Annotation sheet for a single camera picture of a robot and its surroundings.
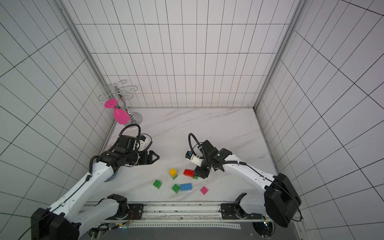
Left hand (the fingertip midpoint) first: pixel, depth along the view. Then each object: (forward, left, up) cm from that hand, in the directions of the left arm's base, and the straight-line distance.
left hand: (151, 161), depth 78 cm
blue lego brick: (-10, -19, -11) cm, 24 cm away
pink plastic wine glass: (+28, +24, +5) cm, 37 cm away
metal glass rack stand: (+38, +22, -11) cm, 45 cm away
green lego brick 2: (-5, -12, -10) cm, 17 cm away
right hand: (0, -24, -5) cm, 25 cm away
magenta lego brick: (-12, -29, -11) cm, 33 cm away
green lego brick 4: (-12, -14, -8) cm, 20 cm away
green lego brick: (-5, -24, -10) cm, 27 cm away
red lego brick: (-3, -20, -9) cm, 22 cm away
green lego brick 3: (-9, -3, -9) cm, 13 cm away
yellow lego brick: (-4, -12, -5) cm, 13 cm away
